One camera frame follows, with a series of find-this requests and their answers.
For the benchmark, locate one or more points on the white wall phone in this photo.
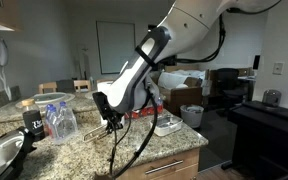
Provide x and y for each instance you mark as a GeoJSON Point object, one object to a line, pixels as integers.
{"type": "Point", "coordinates": [3, 63]}

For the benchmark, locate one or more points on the cardboard box with cloth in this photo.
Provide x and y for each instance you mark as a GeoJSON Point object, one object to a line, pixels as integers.
{"type": "Point", "coordinates": [180, 85]}

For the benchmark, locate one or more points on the wall light switch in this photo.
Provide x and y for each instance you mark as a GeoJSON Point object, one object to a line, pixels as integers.
{"type": "Point", "coordinates": [278, 68]}

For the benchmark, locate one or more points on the black office chair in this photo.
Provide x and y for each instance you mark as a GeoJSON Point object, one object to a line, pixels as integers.
{"type": "Point", "coordinates": [230, 88]}

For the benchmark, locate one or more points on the silver drawer handle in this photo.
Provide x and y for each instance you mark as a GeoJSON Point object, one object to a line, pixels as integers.
{"type": "Point", "coordinates": [164, 167]}

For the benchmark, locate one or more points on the white rectangular container bowl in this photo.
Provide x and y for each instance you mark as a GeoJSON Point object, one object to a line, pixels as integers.
{"type": "Point", "coordinates": [167, 124]}

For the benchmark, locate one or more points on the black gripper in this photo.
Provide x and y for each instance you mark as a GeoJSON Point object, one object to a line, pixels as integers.
{"type": "Point", "coordinates": [112, 117]}

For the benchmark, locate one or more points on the silver kettle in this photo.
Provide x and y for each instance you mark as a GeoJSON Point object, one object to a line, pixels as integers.
{"type": "Point", "coordinates": [271, 97]}

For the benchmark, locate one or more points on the wooden dining chair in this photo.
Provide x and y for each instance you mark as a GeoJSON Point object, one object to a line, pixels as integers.
{"type": "Point", "coordinates": [66, 86]}

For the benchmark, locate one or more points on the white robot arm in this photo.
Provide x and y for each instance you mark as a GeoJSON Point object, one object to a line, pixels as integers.
{"type": "Point", "coordinates": [185, 25]}

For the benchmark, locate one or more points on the white waste basket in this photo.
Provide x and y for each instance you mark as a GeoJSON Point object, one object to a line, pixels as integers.
{"type": "Point", "coordinates": [192, 115]}

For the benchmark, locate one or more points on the dark jar with cork lid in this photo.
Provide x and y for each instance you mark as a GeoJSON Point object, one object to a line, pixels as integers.
{"type": "Point", "coordinates": [32, 119]}

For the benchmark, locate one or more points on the black digital piano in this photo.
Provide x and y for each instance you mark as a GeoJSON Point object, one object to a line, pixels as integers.
{"type": "Point", "coordinates": [261, 142]}

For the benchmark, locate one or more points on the white paper towel roll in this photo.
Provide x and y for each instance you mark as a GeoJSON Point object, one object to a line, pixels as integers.
{"type": "Point", "coordinates": [103, 86]}

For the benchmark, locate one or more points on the clear water bottle pack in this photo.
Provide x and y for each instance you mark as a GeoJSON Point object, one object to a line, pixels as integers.
{"type": "Point", "coordinates": [61, 122]}

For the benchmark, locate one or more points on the red label bottle pack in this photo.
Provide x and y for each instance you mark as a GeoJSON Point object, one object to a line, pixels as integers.
{"type": "Point", "coordinates": [148, 110]}

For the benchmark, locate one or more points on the white projector screen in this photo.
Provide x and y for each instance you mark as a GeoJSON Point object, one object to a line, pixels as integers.
{"type": "Point", "coordinates": [116, 42]}

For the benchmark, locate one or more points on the white plate on counter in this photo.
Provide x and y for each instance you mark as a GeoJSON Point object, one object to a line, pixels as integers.
{"type": "Point", "coordinates": [41, 100]}

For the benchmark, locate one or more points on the wooden upper cabinet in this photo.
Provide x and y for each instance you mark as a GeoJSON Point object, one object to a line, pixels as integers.
{"type": "Point", "coordinates": [9, 15]}

